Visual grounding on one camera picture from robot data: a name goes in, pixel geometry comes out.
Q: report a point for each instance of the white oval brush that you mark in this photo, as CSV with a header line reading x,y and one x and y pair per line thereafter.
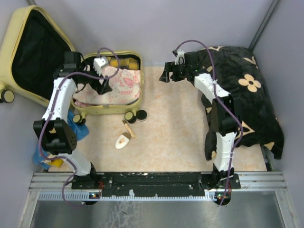
x,y
122,140

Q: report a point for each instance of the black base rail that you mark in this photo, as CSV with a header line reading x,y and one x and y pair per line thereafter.
x,y
150,184

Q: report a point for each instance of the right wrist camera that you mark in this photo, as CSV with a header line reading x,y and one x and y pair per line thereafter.
x,y
179,57

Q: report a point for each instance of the pale yellow suitcase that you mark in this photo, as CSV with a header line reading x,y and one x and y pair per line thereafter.
x,y
33,48

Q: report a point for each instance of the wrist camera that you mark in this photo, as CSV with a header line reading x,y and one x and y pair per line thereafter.
x,y
179,57
99,64

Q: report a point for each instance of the yellow plaid shirt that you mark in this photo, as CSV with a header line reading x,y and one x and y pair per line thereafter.
x,y
124,63

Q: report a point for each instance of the black floral blanket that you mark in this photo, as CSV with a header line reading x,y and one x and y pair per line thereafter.
x,y
236,70

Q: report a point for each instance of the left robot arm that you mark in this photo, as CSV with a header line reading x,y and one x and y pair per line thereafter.
x,y
56,139

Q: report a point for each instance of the pink printed cream cloth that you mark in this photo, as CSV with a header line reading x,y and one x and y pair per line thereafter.
x,y
126,88

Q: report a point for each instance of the black round jar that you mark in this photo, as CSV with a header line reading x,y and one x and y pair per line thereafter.
x,y
141,115

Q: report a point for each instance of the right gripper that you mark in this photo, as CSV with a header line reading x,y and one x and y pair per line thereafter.
x,y
170,67

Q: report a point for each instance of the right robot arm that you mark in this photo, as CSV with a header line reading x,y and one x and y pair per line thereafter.
x,y
225,110

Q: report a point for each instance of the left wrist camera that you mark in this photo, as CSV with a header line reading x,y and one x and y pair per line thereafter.
x,y
99,64

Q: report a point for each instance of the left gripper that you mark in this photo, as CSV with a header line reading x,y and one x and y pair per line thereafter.
x,y
102,88

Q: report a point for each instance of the blue patterned cloth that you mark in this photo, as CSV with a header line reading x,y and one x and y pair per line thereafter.
x,y
81,132

